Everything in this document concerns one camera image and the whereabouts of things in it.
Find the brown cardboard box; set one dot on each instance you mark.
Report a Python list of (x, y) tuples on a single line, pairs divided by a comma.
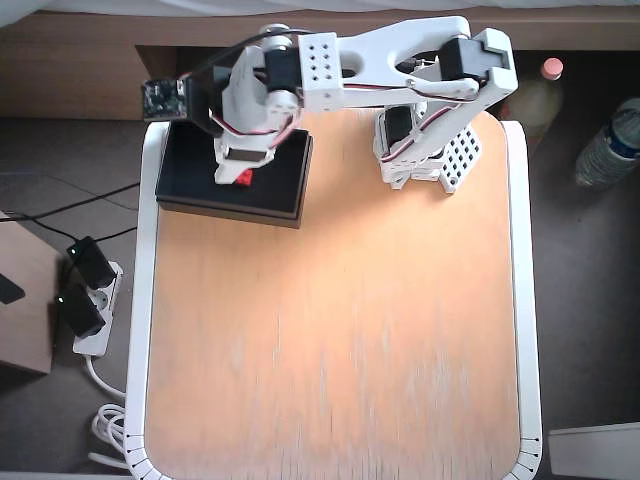
[(25, 330)]

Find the red lego block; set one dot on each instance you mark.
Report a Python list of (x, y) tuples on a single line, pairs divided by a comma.
[(246, 179)]

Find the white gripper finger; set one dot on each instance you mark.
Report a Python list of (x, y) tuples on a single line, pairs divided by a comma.
[(227, 172), (267, 156)]

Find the white box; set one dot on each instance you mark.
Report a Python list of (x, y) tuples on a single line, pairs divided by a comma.
[(595, 450)]

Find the yellow juice bottle pink cap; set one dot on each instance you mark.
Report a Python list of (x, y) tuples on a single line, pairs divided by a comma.
[(532, 105)]

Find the clear plastic water bottle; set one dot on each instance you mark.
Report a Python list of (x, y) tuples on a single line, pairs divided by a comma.
[(605, 150)]

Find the black flat object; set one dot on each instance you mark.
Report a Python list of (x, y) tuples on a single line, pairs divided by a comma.
[(9, 290)]

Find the white bedsheet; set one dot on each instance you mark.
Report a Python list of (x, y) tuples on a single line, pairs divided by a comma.
[(150, 4)]

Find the white power strip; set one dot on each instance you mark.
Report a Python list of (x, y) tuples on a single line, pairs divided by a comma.
[(95, 345)]

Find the white gripper body black servos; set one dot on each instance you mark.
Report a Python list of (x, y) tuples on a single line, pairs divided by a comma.
[(243, 156)]

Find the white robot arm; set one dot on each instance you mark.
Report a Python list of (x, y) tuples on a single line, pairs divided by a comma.
[(380, 50)]

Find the brown wooden bed frame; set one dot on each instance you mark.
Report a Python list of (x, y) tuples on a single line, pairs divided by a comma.
[(75, 75)]

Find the bare camera circuit board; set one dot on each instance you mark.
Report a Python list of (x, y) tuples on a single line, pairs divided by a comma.
[(160, 97)]

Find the black power adapter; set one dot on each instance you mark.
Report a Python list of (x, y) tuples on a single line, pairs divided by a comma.
[(80, 310), (92, 262)]

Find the black rectangular bin box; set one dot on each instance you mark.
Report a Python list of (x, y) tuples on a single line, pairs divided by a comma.
[(280, 200)]

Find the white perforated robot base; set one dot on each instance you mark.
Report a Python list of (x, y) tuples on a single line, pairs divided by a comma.
[(462, 155)]

